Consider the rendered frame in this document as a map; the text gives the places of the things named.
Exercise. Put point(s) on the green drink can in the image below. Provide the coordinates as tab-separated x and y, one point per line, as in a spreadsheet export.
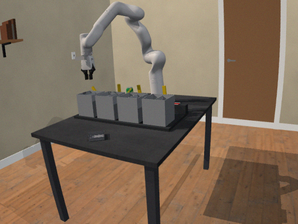
129	89

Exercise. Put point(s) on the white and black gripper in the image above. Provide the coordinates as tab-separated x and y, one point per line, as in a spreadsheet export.
88	65

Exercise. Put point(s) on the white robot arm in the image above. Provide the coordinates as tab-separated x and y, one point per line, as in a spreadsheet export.
132	15

